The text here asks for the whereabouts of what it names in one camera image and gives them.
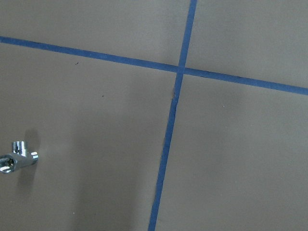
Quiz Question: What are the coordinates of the brown paper table cover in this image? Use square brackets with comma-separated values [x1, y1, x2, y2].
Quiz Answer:
[0, 0, 308, 231]

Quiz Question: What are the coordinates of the chrome angle valve fitting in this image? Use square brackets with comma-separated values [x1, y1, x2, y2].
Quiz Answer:
[0, 141, 39, 174]

